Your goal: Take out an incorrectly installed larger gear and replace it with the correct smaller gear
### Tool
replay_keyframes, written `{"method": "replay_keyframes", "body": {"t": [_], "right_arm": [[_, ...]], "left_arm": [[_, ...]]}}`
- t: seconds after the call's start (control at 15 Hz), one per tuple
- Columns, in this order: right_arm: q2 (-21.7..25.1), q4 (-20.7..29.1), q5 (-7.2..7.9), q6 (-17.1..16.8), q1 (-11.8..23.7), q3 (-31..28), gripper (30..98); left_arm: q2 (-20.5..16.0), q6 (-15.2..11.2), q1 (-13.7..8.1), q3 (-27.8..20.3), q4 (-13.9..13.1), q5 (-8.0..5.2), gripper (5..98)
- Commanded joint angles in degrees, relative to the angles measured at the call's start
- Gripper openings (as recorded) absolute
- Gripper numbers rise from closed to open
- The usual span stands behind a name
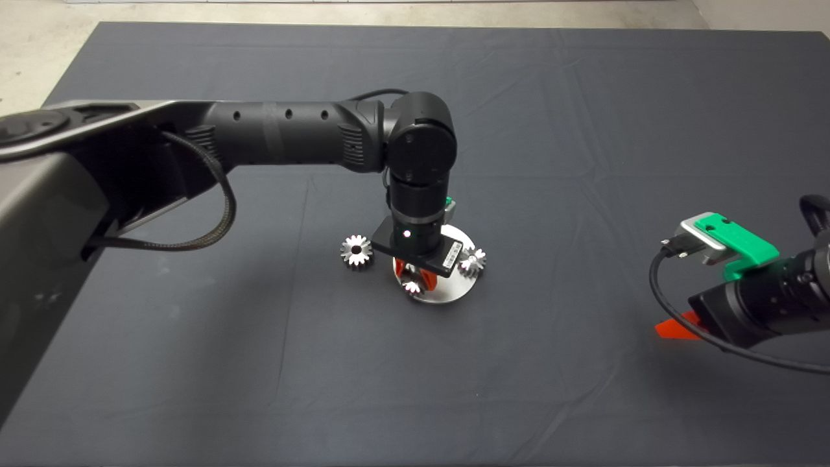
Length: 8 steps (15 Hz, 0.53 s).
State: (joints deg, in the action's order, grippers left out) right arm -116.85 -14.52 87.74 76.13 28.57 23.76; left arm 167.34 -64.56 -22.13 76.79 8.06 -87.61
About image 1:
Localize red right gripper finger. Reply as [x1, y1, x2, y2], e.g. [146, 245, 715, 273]
[655, 311, 705, 341]

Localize large steel gear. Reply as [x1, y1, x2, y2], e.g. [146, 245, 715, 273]
[340, 233, 375, 269]

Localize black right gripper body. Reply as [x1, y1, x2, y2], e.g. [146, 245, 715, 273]
[687, 265, 792, 350]

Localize thin black camera cable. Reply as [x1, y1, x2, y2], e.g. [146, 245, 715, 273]
[648, 238, 830, 376]
[349, 88, 410, 103]

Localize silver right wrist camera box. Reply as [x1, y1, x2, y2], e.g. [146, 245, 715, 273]
[673, 214, 728, 266]

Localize round metal plate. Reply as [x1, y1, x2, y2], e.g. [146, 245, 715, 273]
[391, 224, 482, 305]

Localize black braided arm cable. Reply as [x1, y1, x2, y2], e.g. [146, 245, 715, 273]
[87, 130, 238, 253]

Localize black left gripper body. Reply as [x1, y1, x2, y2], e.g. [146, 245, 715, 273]
[370, 216, 466, 279]

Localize thin black left camera cable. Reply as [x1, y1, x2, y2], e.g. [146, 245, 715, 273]
[349, 88, 410, 103]

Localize green right camera mount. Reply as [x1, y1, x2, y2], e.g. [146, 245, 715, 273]
[694, 212, 781, 281]

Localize thin black right camera cable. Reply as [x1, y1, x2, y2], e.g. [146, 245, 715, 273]
[648, 238, 830, 376]

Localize dark grey table cloth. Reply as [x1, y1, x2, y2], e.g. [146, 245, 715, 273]
[0, 21, 830, 467]

